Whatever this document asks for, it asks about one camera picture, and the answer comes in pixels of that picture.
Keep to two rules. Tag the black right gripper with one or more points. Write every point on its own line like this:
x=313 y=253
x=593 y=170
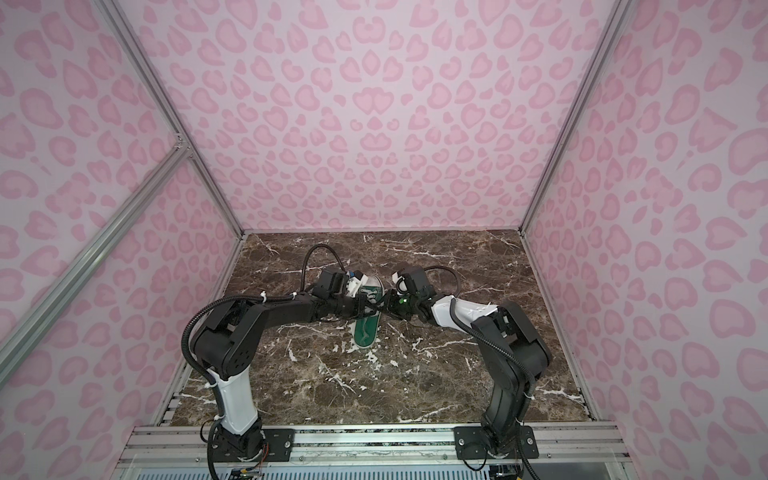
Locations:
x=390 y=305

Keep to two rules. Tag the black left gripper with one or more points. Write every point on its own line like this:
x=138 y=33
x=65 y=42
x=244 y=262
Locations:
x=361 y=301

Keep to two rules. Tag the white shoelace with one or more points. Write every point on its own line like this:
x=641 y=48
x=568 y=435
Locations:
x=371 y=302

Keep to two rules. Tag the green canvas sneaker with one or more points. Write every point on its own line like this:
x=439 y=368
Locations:
x=365 y=329

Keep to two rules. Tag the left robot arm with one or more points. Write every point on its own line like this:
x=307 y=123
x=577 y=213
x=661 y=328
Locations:
x=220 y=342

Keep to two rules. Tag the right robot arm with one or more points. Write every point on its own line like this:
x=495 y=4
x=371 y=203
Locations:
x=513 y=352

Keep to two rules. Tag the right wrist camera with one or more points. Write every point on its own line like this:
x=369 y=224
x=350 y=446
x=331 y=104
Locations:
x=413 y=281

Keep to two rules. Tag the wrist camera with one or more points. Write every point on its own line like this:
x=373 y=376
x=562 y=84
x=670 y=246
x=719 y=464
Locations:
x=413 y=281
x=333 y=282

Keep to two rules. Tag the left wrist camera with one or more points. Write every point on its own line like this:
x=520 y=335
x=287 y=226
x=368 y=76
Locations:
x=333 y=282

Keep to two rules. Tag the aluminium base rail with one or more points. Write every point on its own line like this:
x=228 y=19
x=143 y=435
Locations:
x=570 y=450

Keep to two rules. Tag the aluminium diagonal frame bar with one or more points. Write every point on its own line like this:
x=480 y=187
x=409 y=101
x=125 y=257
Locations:
x=38 y=321

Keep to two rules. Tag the aluminium corner post right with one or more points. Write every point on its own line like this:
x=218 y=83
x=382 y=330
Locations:
x=620 y=15

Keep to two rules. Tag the aluminium corner post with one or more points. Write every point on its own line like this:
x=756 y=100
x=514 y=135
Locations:
x=125 y=35
x=620 y=15

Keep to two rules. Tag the aluminium corner post left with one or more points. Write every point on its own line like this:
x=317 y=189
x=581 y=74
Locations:
x=125 y=35

